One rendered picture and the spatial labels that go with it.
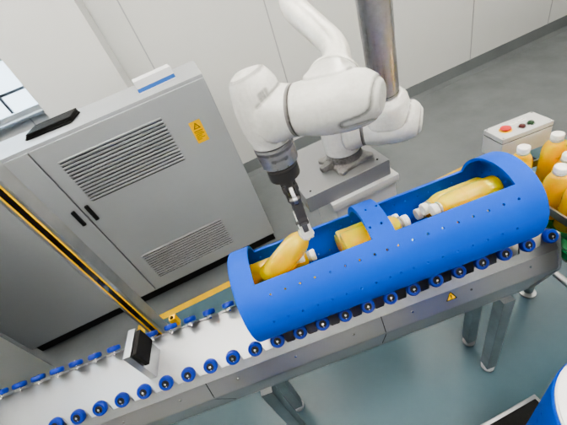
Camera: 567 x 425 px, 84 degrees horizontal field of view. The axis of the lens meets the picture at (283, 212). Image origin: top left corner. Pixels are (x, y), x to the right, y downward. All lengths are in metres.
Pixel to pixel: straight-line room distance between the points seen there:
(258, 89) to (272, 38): 2.84
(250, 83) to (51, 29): 2.55
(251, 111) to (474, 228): 0.66
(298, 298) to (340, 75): 0.56
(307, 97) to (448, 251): 0.58
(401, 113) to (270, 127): 0.70
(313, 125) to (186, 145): 1.63
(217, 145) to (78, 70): 1.35
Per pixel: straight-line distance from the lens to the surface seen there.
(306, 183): 1.37
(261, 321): 0.90
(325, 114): 0.57
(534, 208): 1.06
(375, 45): 1.12
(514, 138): 1.46
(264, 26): 3.42
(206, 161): 2.22
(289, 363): 1.13
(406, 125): 1.26
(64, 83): 3.13
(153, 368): 1.24
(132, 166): 2.22
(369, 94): 0.57
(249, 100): 0.62
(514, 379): 2.05
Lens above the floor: 1.85
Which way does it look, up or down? 38 degrees down
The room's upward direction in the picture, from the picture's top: 22 degrees counter-clockwise
